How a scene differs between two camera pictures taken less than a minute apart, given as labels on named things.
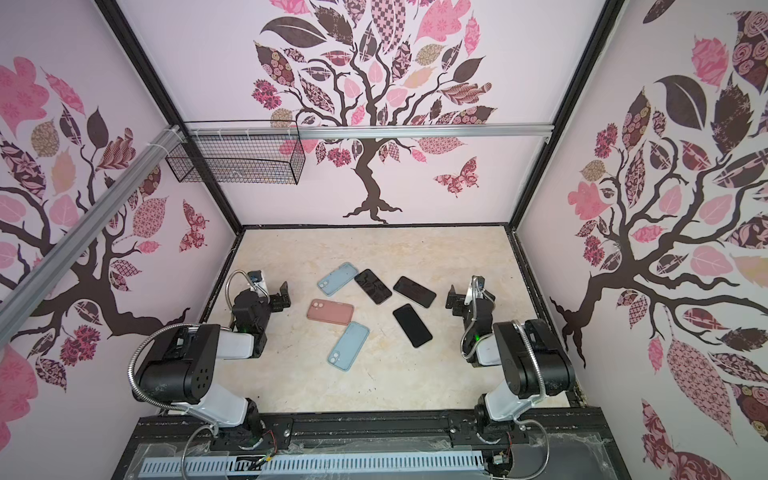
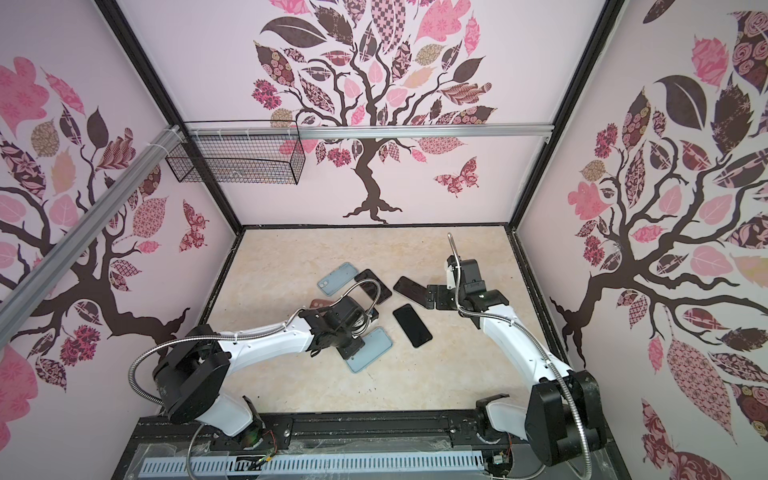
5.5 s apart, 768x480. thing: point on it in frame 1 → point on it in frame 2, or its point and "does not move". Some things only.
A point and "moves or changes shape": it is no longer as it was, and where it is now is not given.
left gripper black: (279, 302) → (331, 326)
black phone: (412, 326) does not move
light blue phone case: (348, 346) moves or changes shape
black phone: (414, 291) does not move
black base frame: (563, 447) does not move
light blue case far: (337, 278) does not move
